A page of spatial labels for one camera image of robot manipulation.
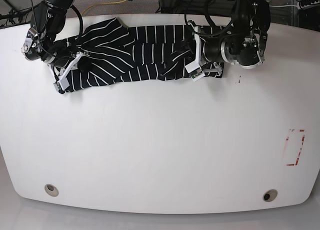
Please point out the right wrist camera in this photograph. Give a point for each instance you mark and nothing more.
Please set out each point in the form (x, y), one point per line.
(61, 85)

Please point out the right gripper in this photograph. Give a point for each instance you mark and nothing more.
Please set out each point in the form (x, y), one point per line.
(57, 54)

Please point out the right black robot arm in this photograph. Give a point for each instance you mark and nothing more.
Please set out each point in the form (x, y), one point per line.
(47, 21)

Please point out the right table cable grommet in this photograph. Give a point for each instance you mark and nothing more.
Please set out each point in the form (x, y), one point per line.
(270, 195)

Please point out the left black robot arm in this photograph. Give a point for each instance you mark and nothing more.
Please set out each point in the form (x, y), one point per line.
(246, 16)

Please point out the left table cable grommet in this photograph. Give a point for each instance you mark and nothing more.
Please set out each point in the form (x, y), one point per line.
(51, 190)

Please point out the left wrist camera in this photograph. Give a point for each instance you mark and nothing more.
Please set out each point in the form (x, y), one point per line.
(196, 75)

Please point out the red tape rectangle marking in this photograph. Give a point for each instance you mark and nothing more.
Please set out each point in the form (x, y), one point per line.
(293, 147)

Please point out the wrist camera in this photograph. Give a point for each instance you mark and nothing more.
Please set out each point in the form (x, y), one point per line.
(61, 85)
(196, 75)

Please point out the table cable grommet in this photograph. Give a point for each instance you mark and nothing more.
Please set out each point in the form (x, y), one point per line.
(51, 190)
(270, 195)

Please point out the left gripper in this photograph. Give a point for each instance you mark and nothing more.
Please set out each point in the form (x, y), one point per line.
(237, 48)

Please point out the black white striped T-shirt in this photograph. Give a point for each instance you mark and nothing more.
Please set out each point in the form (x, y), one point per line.
(116, 53)

